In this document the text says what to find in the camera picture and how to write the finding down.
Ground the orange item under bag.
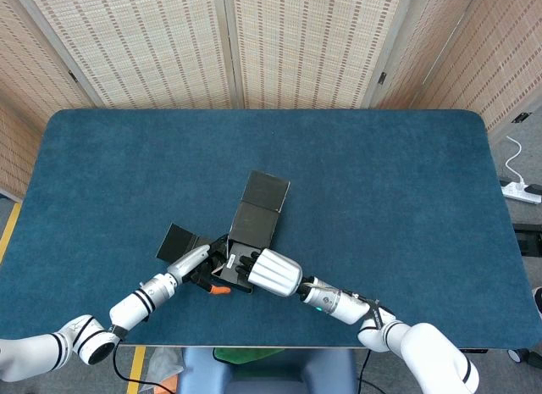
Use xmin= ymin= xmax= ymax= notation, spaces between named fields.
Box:
xmin=154 ymin=375 xmax=179 ymax=394

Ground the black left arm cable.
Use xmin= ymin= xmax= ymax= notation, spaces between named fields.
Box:
xmin=112 ymin=345 xmax=179 ymax=394

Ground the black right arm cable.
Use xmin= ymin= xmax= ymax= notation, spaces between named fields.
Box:
xmin=357 ymin=351 xmax=373 ymax=394

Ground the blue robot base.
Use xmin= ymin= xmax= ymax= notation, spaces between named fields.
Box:
xmin=176 ymin=347 xmax=359 ymax=394

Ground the black equipment box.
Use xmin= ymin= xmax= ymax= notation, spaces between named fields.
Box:
xmin=512 ymin=223 xmax=542 ymax=258

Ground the grey plastic bag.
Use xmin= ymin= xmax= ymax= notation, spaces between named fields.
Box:
xmin=141 ymin=347 xmax=185 ymax=393

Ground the green cloth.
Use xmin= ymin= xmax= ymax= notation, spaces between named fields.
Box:
xmin=213 ymin=347 xmax=285 ymax=364

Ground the white power strip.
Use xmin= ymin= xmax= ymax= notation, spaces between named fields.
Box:
xmin=501 ymin=180 xmax=542 ymax=205

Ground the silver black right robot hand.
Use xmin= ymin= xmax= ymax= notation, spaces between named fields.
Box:
xmin=230 ymin=247 xmax=303 ymax=298

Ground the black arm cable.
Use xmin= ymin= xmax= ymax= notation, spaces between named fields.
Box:
xmin=357 ymin=351 xmax=373 ymax=394
xmin=112 ymin=345 xmax=179 ymax=394

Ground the white power cable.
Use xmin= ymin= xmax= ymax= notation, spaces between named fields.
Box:
xmin=505 ymin=135 xmax=529 ymax=187

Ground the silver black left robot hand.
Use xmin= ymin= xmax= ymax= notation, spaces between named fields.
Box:
xmin=166 ymin=236 xmax=233 ymax=297

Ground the blue felt table mat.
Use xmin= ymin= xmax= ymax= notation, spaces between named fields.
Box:
xmin=0 ymin=108 xmax=542 ymax=349

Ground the woven bamboo folding screen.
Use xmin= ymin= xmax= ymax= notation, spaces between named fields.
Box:
xmin=0 ymin=0 xmax=542 ymax=200

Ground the black foldable cardboard box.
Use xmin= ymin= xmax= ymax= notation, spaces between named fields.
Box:
xmin=155 ymin=169 xmax=291 ymax=294

